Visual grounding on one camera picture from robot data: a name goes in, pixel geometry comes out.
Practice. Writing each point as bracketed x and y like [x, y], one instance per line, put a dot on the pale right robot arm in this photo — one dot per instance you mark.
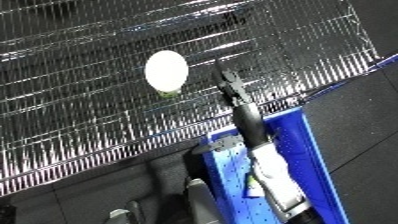
[278, 180]

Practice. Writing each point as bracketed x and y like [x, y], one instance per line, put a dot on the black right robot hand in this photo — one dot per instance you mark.
[246, 116]

